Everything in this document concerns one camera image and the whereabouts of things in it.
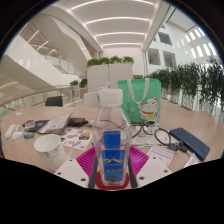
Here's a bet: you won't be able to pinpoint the row of green hedge plants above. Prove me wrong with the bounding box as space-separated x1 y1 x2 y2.
146 56 224 114

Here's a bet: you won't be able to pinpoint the white chair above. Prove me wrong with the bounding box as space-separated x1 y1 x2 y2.
83 91 101 108

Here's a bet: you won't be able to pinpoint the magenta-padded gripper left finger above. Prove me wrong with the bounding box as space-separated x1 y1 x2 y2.
54 146 99 189

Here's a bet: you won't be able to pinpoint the small red and black case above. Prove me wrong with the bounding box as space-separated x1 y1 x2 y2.
21 119 36 129

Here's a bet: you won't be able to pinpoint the black power bank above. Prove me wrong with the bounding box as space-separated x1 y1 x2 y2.
67 117 89 128

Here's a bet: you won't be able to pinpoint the colourful sticker sheet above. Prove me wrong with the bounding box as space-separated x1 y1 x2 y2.
59 128 93 151

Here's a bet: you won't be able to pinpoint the planter box with plants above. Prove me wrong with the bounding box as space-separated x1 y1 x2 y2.
69 78 89 99

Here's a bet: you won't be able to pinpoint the clear blue-labelled water bottle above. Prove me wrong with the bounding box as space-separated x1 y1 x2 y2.
92 88 133 187

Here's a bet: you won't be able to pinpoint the green tote bag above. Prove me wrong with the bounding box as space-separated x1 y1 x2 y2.
117 78 162 124

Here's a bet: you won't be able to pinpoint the tangled black cables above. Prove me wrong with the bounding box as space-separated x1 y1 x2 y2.
131 120 188 153

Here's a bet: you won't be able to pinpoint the black tablet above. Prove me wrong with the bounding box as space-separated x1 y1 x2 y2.
26 119 49 133

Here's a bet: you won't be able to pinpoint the dark blue keyboard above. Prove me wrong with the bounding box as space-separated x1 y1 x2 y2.
168 127 211 162

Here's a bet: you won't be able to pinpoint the white patterned mug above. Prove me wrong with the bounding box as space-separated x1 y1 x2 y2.
33 133 75 173

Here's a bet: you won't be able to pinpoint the white power strip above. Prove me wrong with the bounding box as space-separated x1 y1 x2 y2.
4 123 17 140

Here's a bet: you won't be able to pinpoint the small white packet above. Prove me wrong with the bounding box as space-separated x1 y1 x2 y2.
183 153 200 169

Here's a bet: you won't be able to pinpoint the small teal marker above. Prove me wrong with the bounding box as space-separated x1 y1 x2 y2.
22 132 35 140

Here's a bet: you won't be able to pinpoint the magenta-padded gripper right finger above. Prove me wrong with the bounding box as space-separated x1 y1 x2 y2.
128 145 173 189

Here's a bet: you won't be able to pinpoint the open booklet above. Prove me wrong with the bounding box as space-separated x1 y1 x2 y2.
37 112 74 135

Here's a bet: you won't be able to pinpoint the black chair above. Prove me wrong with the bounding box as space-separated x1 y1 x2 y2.
44 95 64 108

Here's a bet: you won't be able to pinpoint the flat round red coaster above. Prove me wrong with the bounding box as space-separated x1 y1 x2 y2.
95 169 131 191

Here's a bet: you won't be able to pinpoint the white computer mouse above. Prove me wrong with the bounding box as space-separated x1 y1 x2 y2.
10 130 24 141

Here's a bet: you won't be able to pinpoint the white cabinet with plants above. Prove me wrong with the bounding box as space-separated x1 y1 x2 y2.
86 55 135 94

